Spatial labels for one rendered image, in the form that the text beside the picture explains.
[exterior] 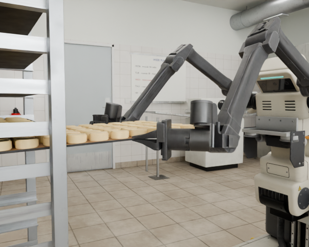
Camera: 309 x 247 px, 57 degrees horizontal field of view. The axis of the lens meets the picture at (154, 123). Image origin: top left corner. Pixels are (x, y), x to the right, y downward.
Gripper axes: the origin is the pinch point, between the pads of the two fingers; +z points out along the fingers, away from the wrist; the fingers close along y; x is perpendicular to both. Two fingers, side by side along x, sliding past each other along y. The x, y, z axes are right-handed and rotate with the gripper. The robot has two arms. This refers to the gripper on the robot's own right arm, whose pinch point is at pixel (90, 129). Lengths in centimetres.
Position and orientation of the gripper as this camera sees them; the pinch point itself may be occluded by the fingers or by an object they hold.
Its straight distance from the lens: 111.2
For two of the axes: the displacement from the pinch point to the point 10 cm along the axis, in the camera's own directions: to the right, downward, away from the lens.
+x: 9.7, 0.3, -2.5
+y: 0.1, -10.0, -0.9
